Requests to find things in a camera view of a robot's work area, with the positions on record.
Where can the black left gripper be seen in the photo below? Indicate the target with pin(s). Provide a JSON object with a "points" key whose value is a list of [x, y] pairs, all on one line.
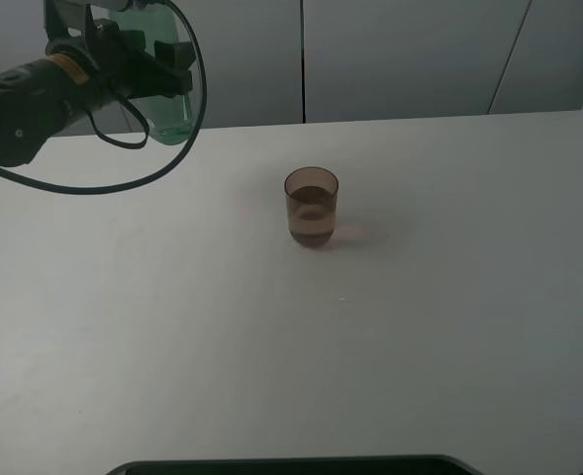
{"points": [[94, 62]]}

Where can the green transparent water bottle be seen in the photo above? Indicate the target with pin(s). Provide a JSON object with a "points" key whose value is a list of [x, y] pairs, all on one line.
{"points": [[161, 77]]}

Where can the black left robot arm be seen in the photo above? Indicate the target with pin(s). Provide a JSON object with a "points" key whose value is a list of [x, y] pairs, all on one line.
{"points": [[27, 117]]}

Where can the pink transparent plastic cup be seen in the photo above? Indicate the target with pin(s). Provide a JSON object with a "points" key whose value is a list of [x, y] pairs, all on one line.
{"points": [[311, 202]]}

